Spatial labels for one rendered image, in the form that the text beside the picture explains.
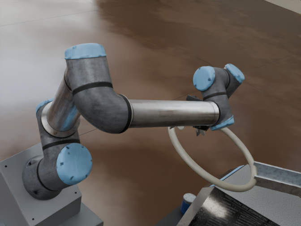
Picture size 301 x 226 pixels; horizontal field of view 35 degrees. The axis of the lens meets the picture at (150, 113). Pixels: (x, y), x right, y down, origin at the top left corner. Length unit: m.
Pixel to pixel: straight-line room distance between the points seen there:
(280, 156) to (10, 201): 3.02
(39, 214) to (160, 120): 0.78
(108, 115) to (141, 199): 2.36
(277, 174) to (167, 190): 1.57
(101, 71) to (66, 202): 0.91
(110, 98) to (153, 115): 0.18
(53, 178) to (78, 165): 0.11
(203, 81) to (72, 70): 0.57
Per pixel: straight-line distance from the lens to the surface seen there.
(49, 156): 1.88
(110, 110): 1.31
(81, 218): 2.20
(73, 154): 1.85
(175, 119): 1.52
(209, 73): 1.73
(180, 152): 2.01
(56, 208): 2.08
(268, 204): 2.59
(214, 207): 2.56
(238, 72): 1.86
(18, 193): 2.01
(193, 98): 1.99
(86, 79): 1.32
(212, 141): 4.46
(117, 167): 3.90
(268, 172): 2.34
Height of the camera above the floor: 2.36
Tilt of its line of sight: 30 degrees down
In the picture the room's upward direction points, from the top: 10 degrees clockwise
